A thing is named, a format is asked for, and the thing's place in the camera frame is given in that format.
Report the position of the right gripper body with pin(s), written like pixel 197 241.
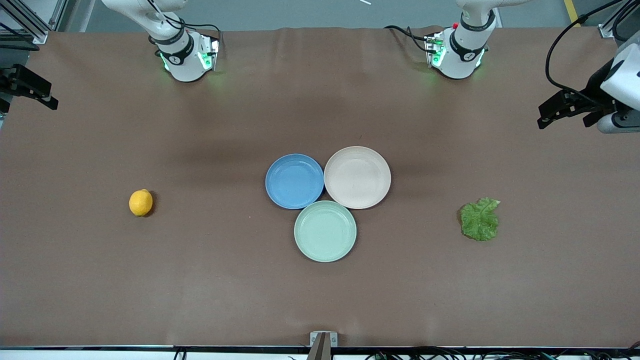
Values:
pixel 11 81

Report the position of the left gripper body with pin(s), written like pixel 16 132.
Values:
pixel 593 86

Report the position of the green lettuce leaf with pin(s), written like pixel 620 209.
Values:
pixel 479 222

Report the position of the yellow lemon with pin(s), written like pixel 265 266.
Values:
pixel 141 202

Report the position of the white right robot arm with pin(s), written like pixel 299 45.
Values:
pixel 182 60

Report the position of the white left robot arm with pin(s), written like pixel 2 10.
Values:
pixel 462 55

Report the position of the metal base connector plate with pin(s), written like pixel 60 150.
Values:
pixel 212 52
pixel 432 50

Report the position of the brown table mat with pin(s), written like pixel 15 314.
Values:
pixel 150 275

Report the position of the beige plate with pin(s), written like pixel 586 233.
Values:
pixel 357 177

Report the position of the mint green plate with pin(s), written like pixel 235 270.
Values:
pixel 325 232

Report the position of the blue plate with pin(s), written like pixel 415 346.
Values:
pixel 295 181

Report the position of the aluminium frame profile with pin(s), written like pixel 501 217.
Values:
pixel 607 30
pixel 35 30

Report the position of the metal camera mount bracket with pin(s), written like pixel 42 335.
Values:
pixel 323 340

